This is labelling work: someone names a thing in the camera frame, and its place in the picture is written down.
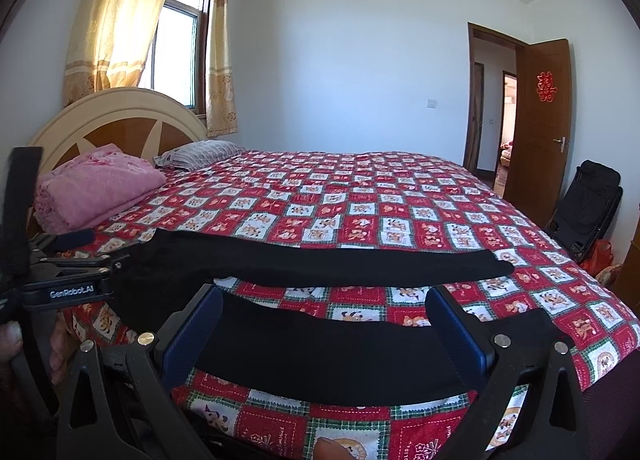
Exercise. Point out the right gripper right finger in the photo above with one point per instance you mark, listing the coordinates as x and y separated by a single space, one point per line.
528 402

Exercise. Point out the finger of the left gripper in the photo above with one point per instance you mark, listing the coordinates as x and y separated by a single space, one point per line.
56 244

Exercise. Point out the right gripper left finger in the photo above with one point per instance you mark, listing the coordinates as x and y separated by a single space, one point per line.
117 402

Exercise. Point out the black pants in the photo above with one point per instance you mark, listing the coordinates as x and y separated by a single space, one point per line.
291 354

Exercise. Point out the left hand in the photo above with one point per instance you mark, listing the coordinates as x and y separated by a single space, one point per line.
16 340

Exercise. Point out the pink folded blanket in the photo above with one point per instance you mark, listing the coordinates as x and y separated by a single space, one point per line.
95 186

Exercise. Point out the cream wooden headboard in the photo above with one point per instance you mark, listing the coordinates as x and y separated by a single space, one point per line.
140 122

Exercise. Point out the striped pillow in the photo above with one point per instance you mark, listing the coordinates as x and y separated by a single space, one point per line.
198 154

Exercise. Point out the wooden cabinet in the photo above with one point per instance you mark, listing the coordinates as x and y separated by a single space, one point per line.
627 284

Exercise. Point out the red bag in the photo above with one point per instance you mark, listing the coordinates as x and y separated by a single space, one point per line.
599 257

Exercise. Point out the yellow right curtain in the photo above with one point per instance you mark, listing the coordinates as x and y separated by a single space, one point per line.
219 91

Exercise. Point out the yellow curtain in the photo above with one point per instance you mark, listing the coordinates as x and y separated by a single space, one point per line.
219 91
109 44

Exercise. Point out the black folding chair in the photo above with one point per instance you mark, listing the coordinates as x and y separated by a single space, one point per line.
583 215

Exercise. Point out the yellow left curtain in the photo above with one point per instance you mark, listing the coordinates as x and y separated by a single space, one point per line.
109 44

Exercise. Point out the red patterned bedspread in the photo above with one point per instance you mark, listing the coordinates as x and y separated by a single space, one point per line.
398 201

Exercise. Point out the brown wooden door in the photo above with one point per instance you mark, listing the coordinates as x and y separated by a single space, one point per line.
541 131

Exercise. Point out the red paper door decoration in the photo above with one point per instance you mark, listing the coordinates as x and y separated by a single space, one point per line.
546 89

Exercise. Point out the window with brown frame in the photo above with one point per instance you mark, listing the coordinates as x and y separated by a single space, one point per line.
176 57

